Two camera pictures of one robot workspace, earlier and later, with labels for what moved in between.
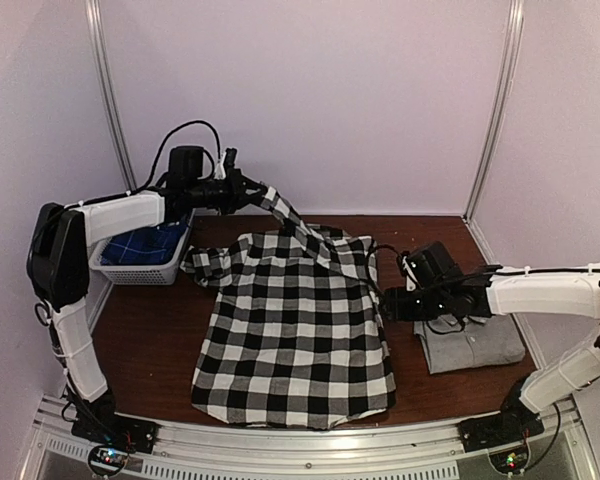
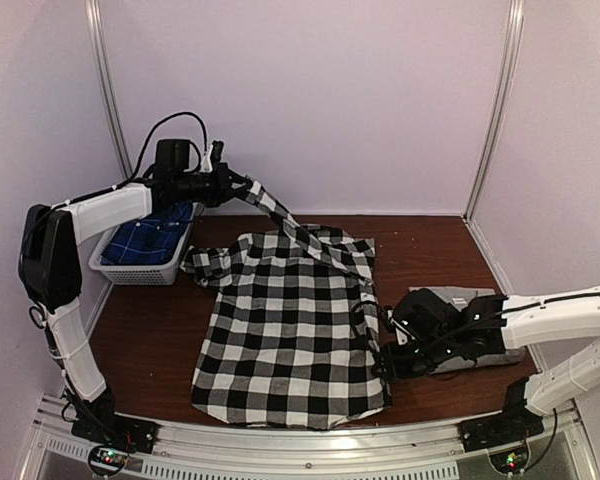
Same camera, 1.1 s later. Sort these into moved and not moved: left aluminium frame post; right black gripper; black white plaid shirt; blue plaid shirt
Moved: right black gripper
Not moved: left aluminium frame post; black white plaid shirt; blue plaid shirt
